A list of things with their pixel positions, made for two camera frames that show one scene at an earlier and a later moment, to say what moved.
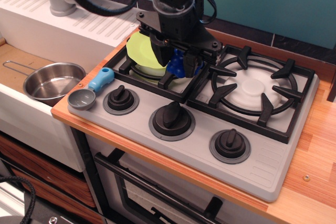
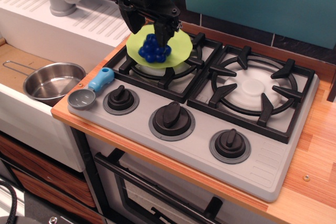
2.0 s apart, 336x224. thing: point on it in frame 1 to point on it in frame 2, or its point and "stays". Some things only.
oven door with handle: x=132 y=191 stays
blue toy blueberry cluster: x=176 y=66 to x=152 y=51
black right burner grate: x=262 y=92 stays
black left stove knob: x=121 y=102 stays
